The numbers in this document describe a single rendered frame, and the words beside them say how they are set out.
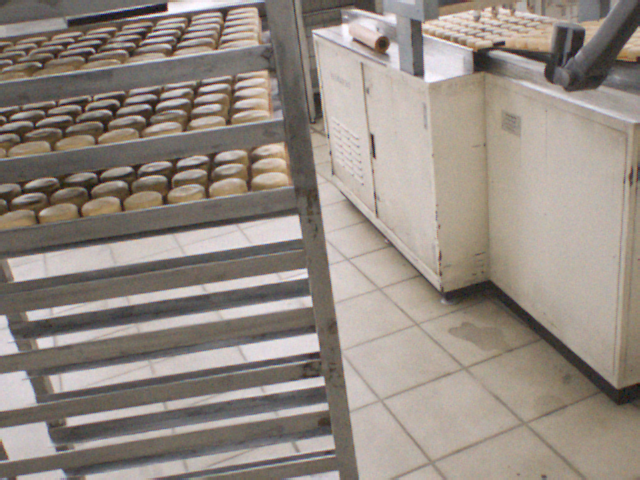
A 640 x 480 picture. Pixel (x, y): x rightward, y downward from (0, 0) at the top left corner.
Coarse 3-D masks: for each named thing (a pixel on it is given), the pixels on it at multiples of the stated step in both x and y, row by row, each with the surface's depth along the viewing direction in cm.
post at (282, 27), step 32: (288, 0) 78; (288, 32) 79; (288, 64) 81; (288, 96) 82; (288, 128) 84; (320, 224) 90; (320, 256) 92; (320, 288) 94; (320, 320) 96; (320, 352) 98; (352, 448) 105
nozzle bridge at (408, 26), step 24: (384, 0) 236; (408, 0) 217; (432, 0) 208; (456, 0) 220; (480, 0) 217; (504, 0) 219; (600, 0) 237; (408, 24) 222; (408, 48) 226; (408, 72) 231
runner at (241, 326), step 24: (288, 312) 98; (312, 312) 98; (120, 336) 98; (144, 336) 98; (168, 336) 98; (192, 336) 98; (216, 336) 99; (240, 336) 99; (0, 360) 97; (24, 360) 98; (48, 360) 98; (72, 360) 98
